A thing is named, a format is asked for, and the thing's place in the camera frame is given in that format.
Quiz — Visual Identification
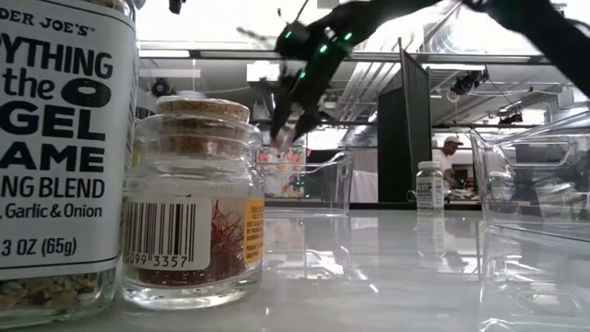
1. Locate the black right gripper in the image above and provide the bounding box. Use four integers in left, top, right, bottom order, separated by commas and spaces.
270, 49, 343, 140

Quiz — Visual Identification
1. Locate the white-lid seasoning bottle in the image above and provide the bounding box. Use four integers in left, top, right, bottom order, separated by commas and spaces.
0, 0, 140, 329
415, 160, 445, 214

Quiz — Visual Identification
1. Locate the colourful patterned cloth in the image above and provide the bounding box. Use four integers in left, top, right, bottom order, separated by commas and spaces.
256, 146, 308, 198

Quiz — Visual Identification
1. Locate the clear plastic bin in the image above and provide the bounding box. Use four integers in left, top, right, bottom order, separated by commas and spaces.
255, 149, 355, 218
468, 109, 590, 245

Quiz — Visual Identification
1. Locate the black partition panel on stand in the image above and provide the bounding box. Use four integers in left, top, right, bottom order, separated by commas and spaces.
376, 39, 433, 204

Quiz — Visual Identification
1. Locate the person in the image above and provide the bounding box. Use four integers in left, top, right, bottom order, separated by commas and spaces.
432, 135, 466, 190

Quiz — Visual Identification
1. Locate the white wall box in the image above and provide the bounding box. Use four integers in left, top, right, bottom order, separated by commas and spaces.
246, 62, 281, 83

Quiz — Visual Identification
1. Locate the black round wall camera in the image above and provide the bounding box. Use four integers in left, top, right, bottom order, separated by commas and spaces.
150, 77, 172, 98

